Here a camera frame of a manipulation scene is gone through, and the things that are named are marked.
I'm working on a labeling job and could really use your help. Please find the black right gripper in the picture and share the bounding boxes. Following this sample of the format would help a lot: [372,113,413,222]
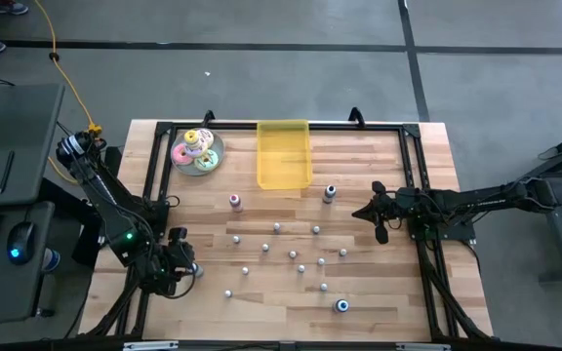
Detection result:
[351,181,404,246]

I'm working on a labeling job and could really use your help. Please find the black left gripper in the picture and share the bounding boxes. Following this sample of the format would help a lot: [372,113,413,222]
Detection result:
[147,226,199,296]

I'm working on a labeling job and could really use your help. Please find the grey round plate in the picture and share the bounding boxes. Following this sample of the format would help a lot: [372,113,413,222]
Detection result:
[170,127,226,177]

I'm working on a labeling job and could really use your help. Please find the translucent yellow plastic tray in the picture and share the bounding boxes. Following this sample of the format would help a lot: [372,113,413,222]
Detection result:
[256,119,314,191]

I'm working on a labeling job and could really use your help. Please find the green toy donut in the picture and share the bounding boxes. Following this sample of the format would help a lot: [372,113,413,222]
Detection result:
[193,148,221,173]

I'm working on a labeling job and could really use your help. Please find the pink toy donut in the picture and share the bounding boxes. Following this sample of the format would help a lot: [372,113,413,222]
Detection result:
[171,143,194,167]

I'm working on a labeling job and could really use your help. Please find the purple toy donut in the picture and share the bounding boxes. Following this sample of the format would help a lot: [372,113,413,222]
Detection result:
[184,140,209,157]

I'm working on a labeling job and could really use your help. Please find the white sprinkled toy donut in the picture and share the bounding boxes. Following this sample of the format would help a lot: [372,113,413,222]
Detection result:
[197,128,216,151]

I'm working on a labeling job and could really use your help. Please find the blue and white can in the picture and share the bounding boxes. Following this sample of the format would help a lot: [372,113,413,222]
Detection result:
[41,247,61,273]

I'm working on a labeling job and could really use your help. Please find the black computer mouse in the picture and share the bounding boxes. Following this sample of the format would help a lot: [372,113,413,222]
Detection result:
[6,221,37,267]

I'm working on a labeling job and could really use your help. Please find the black pen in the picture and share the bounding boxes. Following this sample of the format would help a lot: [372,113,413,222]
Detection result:
[0,149,16,195]

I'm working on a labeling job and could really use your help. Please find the dark grey desk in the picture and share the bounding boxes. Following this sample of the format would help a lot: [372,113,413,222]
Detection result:
[0,82,66,327]

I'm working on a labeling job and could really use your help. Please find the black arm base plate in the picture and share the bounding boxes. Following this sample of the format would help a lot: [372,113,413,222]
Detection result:
[409,193,477,244]
[139,195,171,240]

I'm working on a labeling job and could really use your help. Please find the grey metal bracket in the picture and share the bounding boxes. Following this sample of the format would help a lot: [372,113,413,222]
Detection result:
[395,342,452,351]
[122,340,181,351]

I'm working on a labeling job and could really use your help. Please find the black aluminium table frame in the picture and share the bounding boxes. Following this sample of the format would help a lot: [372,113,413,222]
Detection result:
[79,119,495,342]

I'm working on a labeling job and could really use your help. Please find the yellow extension cord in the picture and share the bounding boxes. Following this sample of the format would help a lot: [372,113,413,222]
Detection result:
[33,0,103,186]

